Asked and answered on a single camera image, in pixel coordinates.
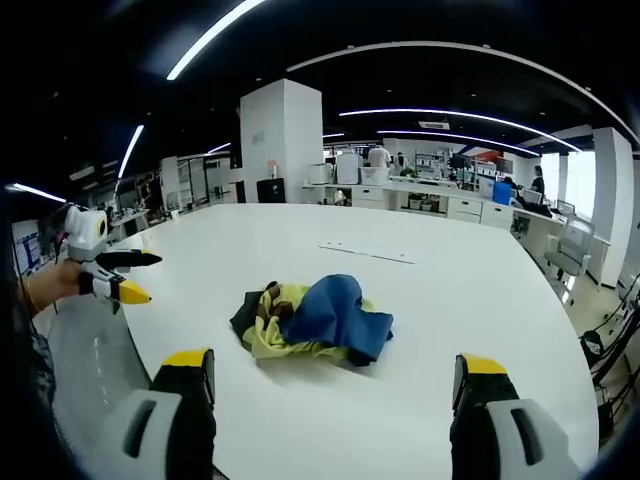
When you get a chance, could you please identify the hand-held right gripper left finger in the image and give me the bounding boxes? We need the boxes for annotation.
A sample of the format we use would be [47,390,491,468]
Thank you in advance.
[97,348,218,480]

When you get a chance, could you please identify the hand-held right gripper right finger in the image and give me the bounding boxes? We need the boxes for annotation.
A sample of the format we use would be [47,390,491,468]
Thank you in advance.
[448,353,584,480]

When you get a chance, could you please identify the blue yellow black garment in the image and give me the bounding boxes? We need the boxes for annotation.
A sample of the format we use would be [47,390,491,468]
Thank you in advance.
[229,273,396,367]

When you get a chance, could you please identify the person's left hand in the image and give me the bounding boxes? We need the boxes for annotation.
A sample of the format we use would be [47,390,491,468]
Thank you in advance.
[30,259,96,312]

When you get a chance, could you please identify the short straight ceiling light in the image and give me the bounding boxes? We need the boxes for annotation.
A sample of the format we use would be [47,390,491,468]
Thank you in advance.
[116,124,146,180]

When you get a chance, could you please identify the person's dark clothing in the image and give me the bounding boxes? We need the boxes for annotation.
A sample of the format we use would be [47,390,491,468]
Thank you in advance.
[0,269,59,480]

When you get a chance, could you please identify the black cabinet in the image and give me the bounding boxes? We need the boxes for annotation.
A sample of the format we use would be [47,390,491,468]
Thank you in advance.
[255,177,287,204]

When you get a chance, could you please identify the grey mesh office chair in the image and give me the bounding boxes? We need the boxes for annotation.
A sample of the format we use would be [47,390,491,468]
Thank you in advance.
[543,217,597,294]

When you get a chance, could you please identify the long straight ceiling light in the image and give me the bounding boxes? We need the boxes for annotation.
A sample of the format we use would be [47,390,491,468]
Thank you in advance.
[165,0,267,82]

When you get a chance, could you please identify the large white appliance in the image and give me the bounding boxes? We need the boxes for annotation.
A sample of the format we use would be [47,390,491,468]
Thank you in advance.
[335,152,362,186]

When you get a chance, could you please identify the white counter with cabinets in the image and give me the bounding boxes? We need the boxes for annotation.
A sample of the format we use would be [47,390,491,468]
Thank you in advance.
[301,178,516,227]

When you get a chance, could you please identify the white storage crate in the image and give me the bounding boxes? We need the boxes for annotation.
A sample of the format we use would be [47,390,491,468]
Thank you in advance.
[359,166,392,187]

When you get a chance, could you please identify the curved ceiling light strip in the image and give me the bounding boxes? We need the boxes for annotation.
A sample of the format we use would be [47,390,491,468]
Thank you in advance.
[376,129,542,157]
[338,106,584,152]

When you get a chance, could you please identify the white curved ceiling rail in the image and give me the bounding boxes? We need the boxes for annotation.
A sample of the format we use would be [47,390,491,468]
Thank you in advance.
[286,41,640,147]

